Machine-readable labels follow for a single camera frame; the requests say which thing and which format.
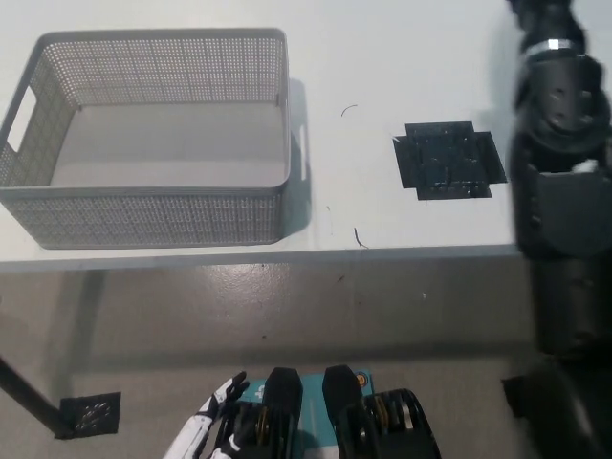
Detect grey perforated plastic basket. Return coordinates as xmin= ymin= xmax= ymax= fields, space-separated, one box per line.
xmin=0 ymin=27 xmax=292 ymax=250

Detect black tape patch on table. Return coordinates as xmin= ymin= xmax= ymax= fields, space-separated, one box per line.
xmin=391 ymin=120 xmax=509 ymax=202

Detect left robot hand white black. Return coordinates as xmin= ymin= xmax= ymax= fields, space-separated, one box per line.
xmin=162 ymin=370 xmax=252 ymax=459

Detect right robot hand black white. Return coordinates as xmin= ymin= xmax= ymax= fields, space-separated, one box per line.
xmin=505 ymin=0 xmax=590 ymax=55

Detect black robot legs with teal base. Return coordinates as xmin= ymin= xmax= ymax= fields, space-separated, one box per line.
xmin=209 ymin=363 xmax=444 ymax=459

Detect black table leg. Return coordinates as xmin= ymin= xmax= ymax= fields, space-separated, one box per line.
xmin=0 ymin=354 xmax=74 ymax=440

